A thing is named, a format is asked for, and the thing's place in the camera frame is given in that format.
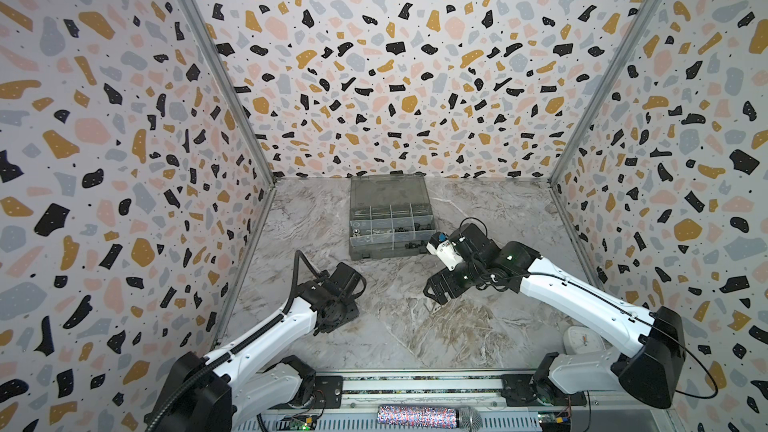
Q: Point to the left corner aluminium post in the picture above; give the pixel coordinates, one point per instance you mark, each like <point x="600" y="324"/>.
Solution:
<point x="209" y="52"/>

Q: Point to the right corner aluminium post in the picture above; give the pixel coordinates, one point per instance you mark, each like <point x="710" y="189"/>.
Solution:
<point x="622" y="56"/>

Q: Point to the corner aluminium post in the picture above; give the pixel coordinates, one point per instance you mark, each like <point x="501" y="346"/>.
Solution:
<point x="209" y="52"/>
<point x="622" y="56"/>

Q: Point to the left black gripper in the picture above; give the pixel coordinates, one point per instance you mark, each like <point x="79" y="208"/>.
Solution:
<point x="353" y="310"/>

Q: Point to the white square clock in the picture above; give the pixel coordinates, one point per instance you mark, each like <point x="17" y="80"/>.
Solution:
<point x="579" y="340"/>

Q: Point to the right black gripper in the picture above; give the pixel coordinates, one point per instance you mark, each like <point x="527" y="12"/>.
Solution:
<point x="447" y="279"/>

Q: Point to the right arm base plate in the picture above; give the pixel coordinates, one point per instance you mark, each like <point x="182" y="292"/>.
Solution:
<point x="520" y="390"/>

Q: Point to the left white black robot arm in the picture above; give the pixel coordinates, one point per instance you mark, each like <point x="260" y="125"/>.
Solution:
<point x="245" y="377"/>

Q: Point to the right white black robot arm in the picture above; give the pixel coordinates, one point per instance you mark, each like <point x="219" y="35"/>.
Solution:
<point x="647" y="349"/>

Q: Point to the clear plastic compartment organizer box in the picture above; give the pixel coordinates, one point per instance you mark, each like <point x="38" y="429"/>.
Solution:
<point x="389" y="216"/>

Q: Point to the aluminium front rail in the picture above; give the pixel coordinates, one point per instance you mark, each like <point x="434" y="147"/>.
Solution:
<point x="365" y="391"/>

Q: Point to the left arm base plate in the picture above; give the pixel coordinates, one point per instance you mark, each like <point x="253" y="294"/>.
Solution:
<point x="322" y="392"/>

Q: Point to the glitter handheld microphone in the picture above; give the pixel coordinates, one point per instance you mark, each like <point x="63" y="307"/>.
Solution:
<point x="432" y="417"/>

